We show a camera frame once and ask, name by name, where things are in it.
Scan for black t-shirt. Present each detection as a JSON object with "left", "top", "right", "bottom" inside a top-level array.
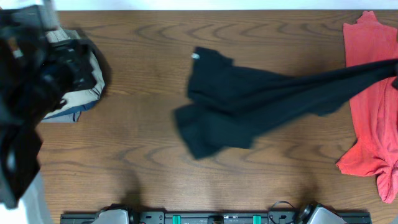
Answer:
[{"left": 175, "top": 47, "right": 397, "bottom": 159}]

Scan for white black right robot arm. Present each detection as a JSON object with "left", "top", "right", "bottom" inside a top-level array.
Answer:
[{"left": 294, "top": 204, "right": 347, "bottom": 224}]

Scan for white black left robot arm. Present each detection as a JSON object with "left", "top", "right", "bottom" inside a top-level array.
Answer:
[{"left": 1, "top": 1, "right": 96, "bottom": 223}]

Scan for folded khaki pants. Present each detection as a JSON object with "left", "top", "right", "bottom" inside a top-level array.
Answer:
[{"left": 40, "top": 26, "right": 106, "bottom": 123}]

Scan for folded dark blue garment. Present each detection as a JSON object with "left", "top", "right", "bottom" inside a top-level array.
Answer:
[{"left": 45, "top": 101, "right": 98, "bottom": 119}]

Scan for red t-shirt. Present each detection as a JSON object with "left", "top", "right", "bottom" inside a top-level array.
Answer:
[{"left": 336, "top": 11, "right": 397, "bottom": 203}]

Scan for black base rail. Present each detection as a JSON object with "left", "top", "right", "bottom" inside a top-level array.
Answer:
[{"left": 60, "top": 211, "right": 373, "bottom": 224}]

